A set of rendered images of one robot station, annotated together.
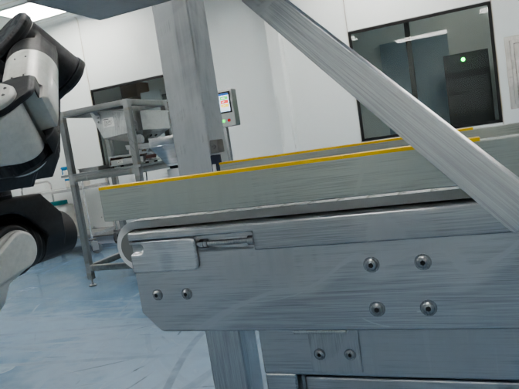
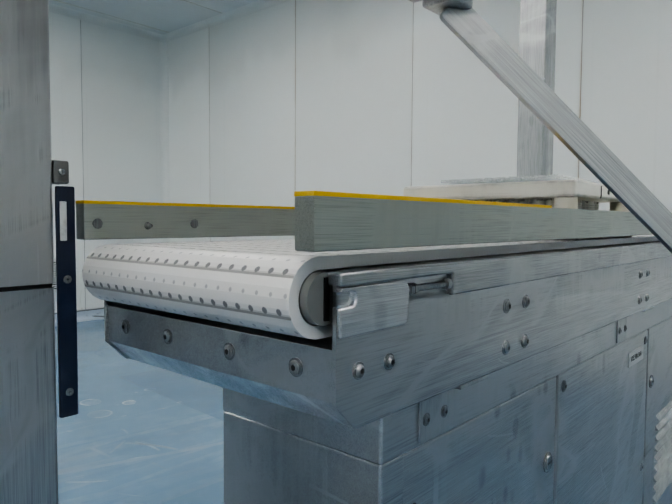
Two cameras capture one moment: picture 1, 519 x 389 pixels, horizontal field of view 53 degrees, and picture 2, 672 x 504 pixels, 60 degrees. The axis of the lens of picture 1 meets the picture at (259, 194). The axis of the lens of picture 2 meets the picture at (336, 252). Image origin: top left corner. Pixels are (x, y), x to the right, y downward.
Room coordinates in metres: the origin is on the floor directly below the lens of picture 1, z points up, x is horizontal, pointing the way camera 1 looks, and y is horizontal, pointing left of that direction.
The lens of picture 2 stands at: (0.39, 0.45, 0.96)
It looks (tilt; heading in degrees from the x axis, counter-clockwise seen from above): 3 degrees down; 289
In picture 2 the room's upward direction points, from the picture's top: straight up
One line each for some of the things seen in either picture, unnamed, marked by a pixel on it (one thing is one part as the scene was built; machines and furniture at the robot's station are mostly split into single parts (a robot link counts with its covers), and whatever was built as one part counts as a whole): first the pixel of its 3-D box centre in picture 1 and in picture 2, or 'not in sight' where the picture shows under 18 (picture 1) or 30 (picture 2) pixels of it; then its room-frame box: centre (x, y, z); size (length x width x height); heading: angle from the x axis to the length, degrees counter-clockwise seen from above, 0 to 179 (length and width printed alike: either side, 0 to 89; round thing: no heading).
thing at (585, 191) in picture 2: not in sight; (520, 194); (0.42, -0.45, 1.01); 0.25 x 0.24 x 0.02; 158
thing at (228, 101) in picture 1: (224, 137); not in sight; (3.58, 0.18, 1.07); 0.23 x 0.10 x 0.62; 69
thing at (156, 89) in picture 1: (141, 125); not in sight; (6.62, 1.33, 1.43); 1.32 x 0.01 x 1.11; 69
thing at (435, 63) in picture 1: (422, 75); not in sight; (5.40, -1.82, 1.43); 1.38 x 0.01 x 1.16; 69
